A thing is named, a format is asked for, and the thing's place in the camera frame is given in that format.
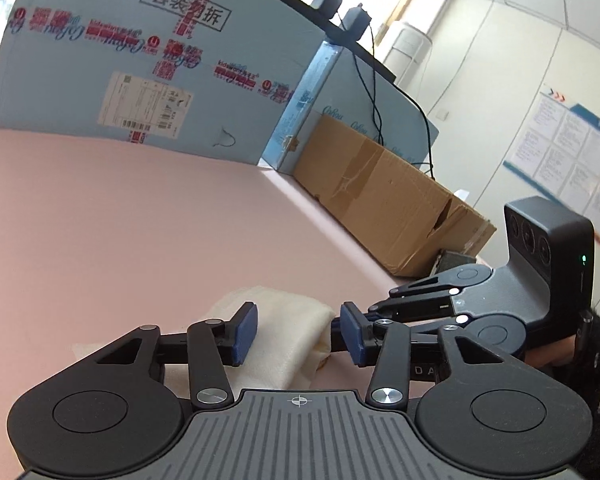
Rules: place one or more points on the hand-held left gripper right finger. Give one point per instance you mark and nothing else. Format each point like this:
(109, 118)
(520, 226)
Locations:
(352, 334)

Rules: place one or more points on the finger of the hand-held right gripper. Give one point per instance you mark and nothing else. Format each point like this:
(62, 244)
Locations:
(420, 300)
(425, 326)

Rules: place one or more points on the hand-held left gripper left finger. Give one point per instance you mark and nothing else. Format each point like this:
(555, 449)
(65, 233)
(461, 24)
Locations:
(245, 334)

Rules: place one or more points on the small dark grey box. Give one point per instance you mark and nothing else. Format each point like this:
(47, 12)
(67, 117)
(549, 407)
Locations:
(452, 262)

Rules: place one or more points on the brown taped cardboard box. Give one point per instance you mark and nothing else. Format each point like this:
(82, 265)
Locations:
(375, 200)

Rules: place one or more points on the narrow light blue cardboard box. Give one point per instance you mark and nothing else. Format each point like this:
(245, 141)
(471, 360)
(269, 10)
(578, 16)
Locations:
(350, 105)

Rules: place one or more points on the white air conditioner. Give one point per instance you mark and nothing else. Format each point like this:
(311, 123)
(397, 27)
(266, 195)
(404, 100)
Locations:
(405, 50)

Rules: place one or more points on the dark power adapter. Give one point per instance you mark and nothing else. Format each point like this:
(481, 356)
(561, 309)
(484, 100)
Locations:
(356, 20)

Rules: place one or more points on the black board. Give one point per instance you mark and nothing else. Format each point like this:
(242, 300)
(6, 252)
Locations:
(330, 25)

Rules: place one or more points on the large light blue cardboard box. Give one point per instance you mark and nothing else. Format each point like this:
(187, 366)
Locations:
(105, 60)

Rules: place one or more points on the wall poster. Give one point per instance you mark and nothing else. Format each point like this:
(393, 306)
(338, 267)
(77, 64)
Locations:
(565, 160)

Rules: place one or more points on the white wall socket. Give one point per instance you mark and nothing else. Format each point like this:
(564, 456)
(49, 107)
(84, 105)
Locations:
(442, 116)

